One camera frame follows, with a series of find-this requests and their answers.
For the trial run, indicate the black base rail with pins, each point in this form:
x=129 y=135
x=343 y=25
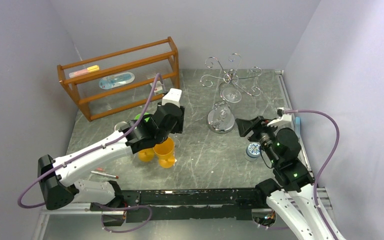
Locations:
x=158 y=205

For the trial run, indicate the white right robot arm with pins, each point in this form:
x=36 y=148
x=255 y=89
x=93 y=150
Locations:
x=292 y=193

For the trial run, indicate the orange plastic goblet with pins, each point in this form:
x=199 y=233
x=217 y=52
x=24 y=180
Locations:
x=146 y=155
x=165 y=153

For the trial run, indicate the yellow pink highlighter pen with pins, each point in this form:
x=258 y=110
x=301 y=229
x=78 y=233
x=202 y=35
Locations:
x=84 y=71

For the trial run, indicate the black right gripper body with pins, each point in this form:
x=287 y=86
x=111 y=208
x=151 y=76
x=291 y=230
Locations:
x=254 y=129

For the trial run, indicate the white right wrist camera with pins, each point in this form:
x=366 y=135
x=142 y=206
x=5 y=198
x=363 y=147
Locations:
x=284 y=117

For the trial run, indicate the small blue-lidded jar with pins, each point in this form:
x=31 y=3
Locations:
x=253 y=152

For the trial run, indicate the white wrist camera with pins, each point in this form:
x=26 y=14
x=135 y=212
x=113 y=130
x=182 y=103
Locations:
x=172 y=97
x=284 y=117

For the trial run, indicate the green plastic goblet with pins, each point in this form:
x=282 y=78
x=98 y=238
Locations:
x=139 y=116

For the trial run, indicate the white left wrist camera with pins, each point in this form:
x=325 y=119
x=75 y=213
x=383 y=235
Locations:
x=172 y=97

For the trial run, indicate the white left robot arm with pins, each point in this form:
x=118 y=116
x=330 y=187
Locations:
x=64 y=184

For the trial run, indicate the chrome wine glass rack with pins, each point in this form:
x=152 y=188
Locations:
x=229 y=78

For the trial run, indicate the small white box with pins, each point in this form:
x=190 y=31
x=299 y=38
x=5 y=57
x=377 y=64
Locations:
x=159 y=88

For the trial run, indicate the orange wooden shelf rack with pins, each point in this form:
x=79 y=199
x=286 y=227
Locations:
x=150 y=62

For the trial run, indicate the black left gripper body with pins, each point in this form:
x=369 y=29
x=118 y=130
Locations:
x=178 y=129

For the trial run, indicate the red grey marker pen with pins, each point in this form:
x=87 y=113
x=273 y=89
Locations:
x=101 y=172

